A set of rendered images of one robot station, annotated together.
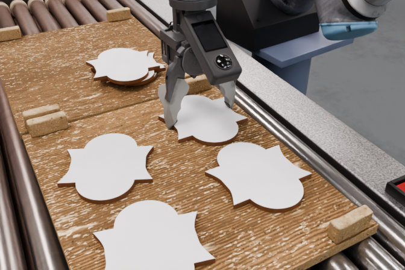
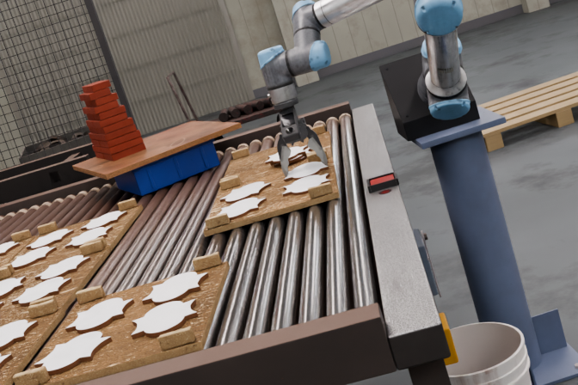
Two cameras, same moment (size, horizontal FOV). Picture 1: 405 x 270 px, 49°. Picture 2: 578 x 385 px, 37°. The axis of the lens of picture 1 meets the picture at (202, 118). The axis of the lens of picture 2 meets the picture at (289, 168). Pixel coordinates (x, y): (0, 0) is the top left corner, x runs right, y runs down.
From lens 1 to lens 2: 1.91 m
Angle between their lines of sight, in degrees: 37
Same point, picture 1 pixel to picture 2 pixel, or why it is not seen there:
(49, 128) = (230, 184)
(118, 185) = (242, 196)
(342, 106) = not seen: outside the picture
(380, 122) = not seen: outside the picture
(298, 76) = (464, 158)
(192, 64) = not seen: hidden behind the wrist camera
